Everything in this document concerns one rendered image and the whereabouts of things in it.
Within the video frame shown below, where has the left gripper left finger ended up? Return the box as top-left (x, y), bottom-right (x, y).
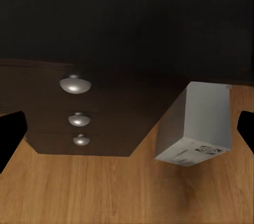
top-left (0, 111), bottom-right (28, 174)

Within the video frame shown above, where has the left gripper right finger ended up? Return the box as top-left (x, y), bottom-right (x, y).
top-left (237, 111), bottom-right (254, 153)

